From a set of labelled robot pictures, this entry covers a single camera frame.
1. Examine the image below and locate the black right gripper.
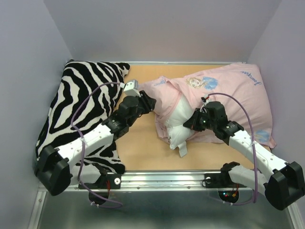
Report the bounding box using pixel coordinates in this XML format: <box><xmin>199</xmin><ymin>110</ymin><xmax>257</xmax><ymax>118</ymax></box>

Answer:
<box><xmin>184</xmin><ymin>107</ymin><xmax>216</xmax><ymax>131</ymax></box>

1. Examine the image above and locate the pink printed pillowcase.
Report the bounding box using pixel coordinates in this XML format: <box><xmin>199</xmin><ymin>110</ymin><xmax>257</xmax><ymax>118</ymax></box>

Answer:
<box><xmin>139</xmin><ymin>62</ymin><xmax>276</xmax><ymax>148</ymax></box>

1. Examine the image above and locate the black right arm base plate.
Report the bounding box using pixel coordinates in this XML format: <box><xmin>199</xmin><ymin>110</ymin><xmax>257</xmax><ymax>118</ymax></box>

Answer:
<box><xmin>201</xmin><ymin>172</ymin><xmax>245</xmax><ymax>188</ymax></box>

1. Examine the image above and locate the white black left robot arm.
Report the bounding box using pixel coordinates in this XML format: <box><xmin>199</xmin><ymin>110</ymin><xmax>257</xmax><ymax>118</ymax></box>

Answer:
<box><xmin>34</xmin><ymin>91</ymin><xmax>156</xmax><ymax>196</ymax></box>

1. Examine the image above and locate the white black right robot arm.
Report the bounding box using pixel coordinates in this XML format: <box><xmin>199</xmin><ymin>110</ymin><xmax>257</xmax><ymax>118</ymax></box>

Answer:
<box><xmin>183</xmin><ymin>102</ymin><xmax>305</xmax><ymax>210</ymax></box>

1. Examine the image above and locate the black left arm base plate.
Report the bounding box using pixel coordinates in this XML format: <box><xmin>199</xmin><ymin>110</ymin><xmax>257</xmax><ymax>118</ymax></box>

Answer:
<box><xmin>84</xmin><ymin>173</ymin><xmax>122</xmax><ymax>189</ymax></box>

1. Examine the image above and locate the white pillow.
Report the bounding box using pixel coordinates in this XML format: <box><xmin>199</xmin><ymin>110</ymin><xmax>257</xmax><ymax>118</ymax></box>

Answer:
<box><xmin>165</xmin><ymin>95</ymin><xmax>195</xmax><ymax>150</ymax></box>

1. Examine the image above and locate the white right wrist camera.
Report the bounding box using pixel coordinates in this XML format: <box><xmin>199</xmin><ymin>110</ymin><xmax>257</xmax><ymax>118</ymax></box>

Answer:
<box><xmin>201</xmin><ymin>95</ymin><xmax>211</xmax><ymax>106</ymax></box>

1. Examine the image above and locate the aluminium front mounting rail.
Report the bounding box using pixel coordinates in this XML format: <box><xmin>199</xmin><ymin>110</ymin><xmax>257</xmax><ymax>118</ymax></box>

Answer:
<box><xmin>38</xmin><ymin>169</ymin><xmax>294</xmax><ymax>191</ymax></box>

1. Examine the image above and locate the aluminium rear table rail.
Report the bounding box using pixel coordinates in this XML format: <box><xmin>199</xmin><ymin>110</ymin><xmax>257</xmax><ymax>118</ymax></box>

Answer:
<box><xmin>128</xmin><ymin>61</ymin><xmax>235</xmax><ymax>65</ymax></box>

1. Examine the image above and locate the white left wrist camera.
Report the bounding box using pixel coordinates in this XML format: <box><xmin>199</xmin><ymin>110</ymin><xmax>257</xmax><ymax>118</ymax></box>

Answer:
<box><xmin>120</xmin><ymin>79</ymin><xmax>141</xmax><ymax>97</ymax></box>

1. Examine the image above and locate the white inner pillow tag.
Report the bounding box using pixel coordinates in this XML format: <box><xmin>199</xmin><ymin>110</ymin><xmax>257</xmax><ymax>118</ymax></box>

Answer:
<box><xmin>178</xmin><ymin>141</ymin><xmax>188</xmax><ymax>158</ymax></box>

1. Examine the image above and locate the zebra striped pillow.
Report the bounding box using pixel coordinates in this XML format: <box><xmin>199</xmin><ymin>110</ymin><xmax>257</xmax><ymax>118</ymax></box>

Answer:
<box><xmin>35</xmin><ymin>60</ymin><xmax>131</xmax><ymax>177</ymax></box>

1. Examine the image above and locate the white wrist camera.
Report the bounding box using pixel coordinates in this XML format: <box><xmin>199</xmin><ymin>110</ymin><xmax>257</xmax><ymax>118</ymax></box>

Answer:
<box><xmin>201</xmin><ymin>95</ymin><xmax>211</xmax><ymax>106</ymax></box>
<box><xmin>120</xmin><ymin>79</ymin><xmax>141</xmax><ymax>97</ymax></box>

